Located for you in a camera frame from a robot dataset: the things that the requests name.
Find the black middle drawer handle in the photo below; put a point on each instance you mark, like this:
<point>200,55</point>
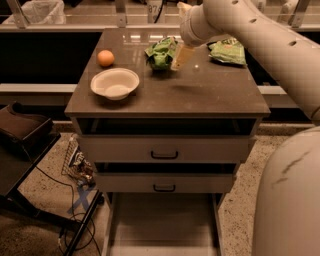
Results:
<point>164,188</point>

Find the black top drawer handle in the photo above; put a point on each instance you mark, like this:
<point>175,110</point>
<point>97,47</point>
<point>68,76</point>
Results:
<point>164,156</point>

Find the black drawer handle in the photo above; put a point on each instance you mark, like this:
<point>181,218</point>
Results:
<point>164,156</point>
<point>164,188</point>

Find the white bowl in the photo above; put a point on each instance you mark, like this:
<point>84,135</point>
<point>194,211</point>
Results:
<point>115,83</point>

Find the top drawer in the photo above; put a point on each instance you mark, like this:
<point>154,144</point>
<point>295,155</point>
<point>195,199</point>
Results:
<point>198,140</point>

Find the grey drawer cabinet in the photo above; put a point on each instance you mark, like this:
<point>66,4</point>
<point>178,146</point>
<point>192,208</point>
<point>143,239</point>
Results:
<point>201,89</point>

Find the dark brown bag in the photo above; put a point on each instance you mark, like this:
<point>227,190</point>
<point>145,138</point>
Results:
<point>18,129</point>

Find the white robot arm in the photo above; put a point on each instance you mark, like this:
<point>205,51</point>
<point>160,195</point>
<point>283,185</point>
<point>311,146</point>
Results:
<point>287,215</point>

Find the white plastic bin liner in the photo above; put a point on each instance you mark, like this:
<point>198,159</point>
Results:
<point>44,11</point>

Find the open bottom drawer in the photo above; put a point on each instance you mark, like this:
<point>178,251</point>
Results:
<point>163,224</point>

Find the middle drawer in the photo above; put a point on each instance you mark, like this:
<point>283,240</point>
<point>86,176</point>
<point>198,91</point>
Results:
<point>187,177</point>

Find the wire basket with snacks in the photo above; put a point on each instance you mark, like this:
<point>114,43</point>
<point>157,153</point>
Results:
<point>76,166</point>

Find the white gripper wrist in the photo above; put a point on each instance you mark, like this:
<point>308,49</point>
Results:
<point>188,29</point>

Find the black side table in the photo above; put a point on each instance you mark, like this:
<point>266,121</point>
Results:
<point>49,190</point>

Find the orange fruit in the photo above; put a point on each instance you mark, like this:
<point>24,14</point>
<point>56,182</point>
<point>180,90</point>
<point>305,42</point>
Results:
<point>105,58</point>

